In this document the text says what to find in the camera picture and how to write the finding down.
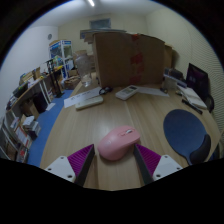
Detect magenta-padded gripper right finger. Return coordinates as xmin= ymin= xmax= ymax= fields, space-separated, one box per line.
xmin=133 ymin=143 xmax=184 ymax=186

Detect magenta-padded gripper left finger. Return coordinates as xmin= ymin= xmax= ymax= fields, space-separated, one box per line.
xmin=44 ymin=143 xmax=97 ymax=188

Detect pink computer mouse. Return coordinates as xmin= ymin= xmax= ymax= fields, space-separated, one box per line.
xmin=97 ymin=125 xmax=142 ymax=162

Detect blue mouse pad with wrist rest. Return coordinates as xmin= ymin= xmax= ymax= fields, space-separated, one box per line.
xmin=162 ymin=108 xmax=212 ymax=166

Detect black marker pen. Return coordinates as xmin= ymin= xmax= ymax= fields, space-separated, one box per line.
xmin=181 ymin=98 xmax=204 ymax=115

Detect wooden shelf unit with clutter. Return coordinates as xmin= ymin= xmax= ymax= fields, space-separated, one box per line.
xmin=0 ymin=66 xmax=64 ymax=164

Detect white paper sheet with print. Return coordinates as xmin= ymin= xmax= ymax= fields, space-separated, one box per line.
xmin=63 ymin=87 xmax=102 ymax=109

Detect black office chair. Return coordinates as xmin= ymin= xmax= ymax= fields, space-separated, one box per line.
xmin=204 ymin=93 xmax=216 ymax=114

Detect blue book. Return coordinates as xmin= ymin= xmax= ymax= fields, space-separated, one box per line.
xmin=163 ymin=68 xmax=188 ymax=88

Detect black glasses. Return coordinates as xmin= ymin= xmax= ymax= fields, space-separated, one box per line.
xmin=98 ymin=86 xmax=114 ymax=96

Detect dark computer monitor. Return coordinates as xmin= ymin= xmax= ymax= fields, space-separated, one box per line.
xmin=185 ymin=62 xmax=210 ymax=103

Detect clear plastic jar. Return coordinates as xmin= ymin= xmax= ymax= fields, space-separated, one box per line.
xmin=74 ymin=53 xmax=94 ymax=88

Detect small brown cardboard box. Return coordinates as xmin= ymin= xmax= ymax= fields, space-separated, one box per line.
xmin=163 ymin=43 xmax=174 ymax=69

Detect white glass-door cabinet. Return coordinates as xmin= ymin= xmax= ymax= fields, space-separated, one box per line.
xmin=49 ymin=39 xmax=74 ymax=79

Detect large brown cardboard box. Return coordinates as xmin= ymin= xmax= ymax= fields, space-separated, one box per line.
xmin=92 ymin=31 xmax=166 ymax=89

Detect small wall window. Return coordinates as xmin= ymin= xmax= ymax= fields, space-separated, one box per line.
xmin=89 ymin=18 xmax=112 ymax=30

